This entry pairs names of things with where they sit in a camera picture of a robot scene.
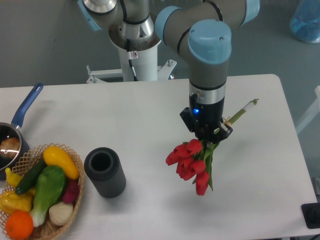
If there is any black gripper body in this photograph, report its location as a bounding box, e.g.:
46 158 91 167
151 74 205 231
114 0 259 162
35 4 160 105
180 93 233 143

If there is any red tulip bouquet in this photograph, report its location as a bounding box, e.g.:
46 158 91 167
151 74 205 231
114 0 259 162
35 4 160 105
165 98 260 197

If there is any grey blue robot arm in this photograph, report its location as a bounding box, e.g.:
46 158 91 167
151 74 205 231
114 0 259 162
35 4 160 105
77 0 260 144

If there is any dark grey ribbed vase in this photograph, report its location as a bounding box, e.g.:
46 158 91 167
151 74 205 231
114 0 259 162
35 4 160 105
84 147 127 199

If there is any black device at edge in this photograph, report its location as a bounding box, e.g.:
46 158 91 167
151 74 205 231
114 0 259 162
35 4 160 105
301 202 320 229

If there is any blue plastic bag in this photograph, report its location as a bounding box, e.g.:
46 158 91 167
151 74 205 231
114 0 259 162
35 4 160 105
289 0 320 44

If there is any yellow squash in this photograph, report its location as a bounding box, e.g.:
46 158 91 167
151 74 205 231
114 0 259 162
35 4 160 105
43 146 80 180

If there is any green bok choy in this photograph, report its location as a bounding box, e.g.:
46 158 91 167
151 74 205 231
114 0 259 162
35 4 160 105
29 165 66 228

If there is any white garlic bulb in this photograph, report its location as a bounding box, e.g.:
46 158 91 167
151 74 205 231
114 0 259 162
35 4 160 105
49 201 73 226

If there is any woven wicker basket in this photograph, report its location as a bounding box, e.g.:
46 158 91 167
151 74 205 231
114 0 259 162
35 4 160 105
11 143 85 240

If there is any green cucumber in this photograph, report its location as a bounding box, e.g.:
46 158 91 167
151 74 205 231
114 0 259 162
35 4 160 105
15 159 47 195

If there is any brown bread roll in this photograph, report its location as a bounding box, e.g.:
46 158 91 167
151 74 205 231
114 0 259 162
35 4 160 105
0 137 20 160

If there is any yellow banana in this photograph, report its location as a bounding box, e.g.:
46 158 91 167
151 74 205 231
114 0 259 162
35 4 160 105
5 167 23 188

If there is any orange fruit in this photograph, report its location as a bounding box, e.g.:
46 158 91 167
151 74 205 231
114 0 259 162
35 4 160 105
5 210 34 240

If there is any yellow bell pepper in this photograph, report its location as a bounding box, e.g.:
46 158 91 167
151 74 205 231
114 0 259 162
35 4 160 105
0 190 33 215

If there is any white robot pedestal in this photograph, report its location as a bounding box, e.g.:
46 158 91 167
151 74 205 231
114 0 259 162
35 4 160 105
86 40 177 84

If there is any white frame at right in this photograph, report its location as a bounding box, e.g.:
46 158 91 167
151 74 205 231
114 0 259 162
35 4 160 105
295 85 320 135

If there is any blue handled saucepan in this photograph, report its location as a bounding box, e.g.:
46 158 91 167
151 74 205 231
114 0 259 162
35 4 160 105
0 83 44 181

